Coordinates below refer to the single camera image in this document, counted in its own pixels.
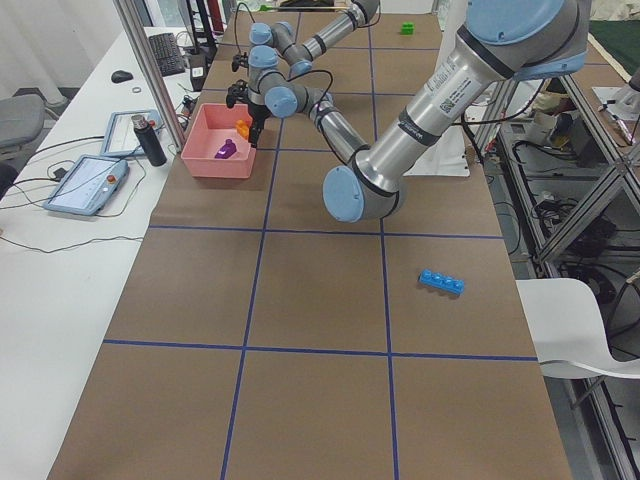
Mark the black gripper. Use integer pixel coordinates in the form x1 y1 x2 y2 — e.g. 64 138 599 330
248 89 272 148

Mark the orange toy block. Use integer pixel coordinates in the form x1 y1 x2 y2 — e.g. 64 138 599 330
235 119 250 140

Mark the purple toy block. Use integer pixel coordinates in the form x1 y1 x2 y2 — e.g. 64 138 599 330
215 138 237 159

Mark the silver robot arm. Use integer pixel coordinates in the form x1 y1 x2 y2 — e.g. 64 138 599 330
248 1 591 223
231 1 380 76

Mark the pink plastic box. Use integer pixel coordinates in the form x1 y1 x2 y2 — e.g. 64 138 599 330
181 103 256 179

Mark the black water bottle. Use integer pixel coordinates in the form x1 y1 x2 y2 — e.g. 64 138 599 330
131 114 167 167

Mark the black keyboard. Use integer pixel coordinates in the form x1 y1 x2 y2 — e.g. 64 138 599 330
148 33 185 77

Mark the far teach pendant tablet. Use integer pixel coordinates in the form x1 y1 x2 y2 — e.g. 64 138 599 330
100 109 163 157

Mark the teach pendant tablet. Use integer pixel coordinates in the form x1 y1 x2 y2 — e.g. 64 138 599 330
43 155 129 216
100 109 163 157

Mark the black computer mouse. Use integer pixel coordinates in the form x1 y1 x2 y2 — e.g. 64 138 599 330
111 70 133 84

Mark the near teach pendant tablet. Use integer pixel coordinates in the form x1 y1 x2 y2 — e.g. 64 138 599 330
43 155 129 216

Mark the green toy block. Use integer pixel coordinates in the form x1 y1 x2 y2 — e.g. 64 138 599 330
400 22 415 35

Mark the long blue toy block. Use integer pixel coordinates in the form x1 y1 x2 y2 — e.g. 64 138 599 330
418 269 465 296

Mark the white chair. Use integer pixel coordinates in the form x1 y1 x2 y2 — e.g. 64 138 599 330
516 278 639 380

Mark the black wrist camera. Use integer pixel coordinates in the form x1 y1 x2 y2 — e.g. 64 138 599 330
225 79 249 109

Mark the aluminium frame post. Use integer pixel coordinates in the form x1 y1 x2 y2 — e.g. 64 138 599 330
113 0 186 152

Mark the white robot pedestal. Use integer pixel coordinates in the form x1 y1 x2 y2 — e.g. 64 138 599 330
405 0 469 177

